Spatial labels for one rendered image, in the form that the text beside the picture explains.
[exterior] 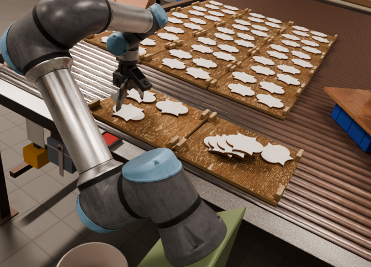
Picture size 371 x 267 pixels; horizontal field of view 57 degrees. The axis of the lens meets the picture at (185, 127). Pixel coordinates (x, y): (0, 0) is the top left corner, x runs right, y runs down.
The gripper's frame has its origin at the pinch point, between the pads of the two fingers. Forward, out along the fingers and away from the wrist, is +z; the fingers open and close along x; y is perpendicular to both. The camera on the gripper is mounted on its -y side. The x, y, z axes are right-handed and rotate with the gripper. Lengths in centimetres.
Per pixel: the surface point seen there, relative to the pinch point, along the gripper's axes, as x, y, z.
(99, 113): 9.4, 8.8, 3.2
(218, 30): -136, 40, 2
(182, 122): -12.0, -17.9, 5.0
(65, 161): 25.1, 11.6, 20.3
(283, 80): -93, -31, 6
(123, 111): 1.9, 2.6, 2.6
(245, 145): -11.3, -47.3, 1.3
